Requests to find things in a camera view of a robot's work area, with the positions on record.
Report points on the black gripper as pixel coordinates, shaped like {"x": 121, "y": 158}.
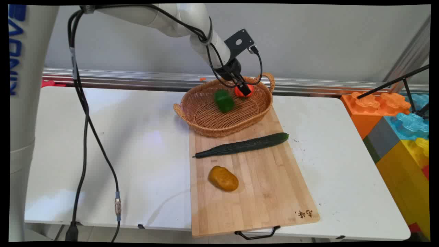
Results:
{"x": 228, "y": 70}

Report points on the green bell pepper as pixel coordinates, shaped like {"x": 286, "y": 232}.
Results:
{"x": 224, "y": 101}

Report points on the yellow-brown potato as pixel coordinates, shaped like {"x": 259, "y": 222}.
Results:
{"x": 223, "y": 178}

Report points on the red tomato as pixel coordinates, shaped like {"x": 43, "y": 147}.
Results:
{"x": 237, "y": 91}

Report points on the woven wicker basket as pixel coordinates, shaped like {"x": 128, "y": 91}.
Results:
{"x": 212, "y": 120}

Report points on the dark green cucumber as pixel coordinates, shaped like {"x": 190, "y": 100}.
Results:
{"x": 240, "y": 146}

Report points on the wooden cutting board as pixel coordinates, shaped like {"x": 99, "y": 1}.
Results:
{"x": 253, "y": 192}

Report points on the orange foam block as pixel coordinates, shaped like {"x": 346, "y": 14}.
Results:
{"x": 363, "y": 115}

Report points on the black tripod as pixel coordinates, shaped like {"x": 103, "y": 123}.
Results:
{"x": 391, "y": 82}

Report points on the grey foam block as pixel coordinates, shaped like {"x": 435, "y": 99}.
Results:
{"x": 382, "y": 139}

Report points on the blue foam block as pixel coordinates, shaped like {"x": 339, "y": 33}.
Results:
{"x": 411, "y": 125}

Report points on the small red foam block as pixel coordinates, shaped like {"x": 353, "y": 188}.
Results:
{"x": 414, "y": 227}

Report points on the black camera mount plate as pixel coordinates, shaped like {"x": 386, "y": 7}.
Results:
{"x": 244, "y": 39}

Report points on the aluminium frame rail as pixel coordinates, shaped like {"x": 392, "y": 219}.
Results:
{"x": 137, "y": 78}

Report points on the aluminium frame post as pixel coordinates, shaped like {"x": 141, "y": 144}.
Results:
{"x": 410, "y": 55}

